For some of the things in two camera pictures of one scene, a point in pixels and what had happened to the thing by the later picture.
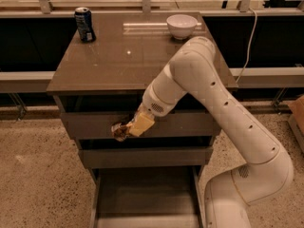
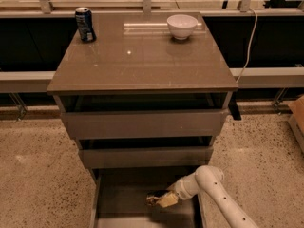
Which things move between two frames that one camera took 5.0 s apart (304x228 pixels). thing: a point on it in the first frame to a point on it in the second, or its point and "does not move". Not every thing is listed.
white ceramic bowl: x=181 y=26 does not move
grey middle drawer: x=145 y=157 does not move
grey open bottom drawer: x=147 y=197 does not move
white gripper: x=154 y=106 to x=180 y=191
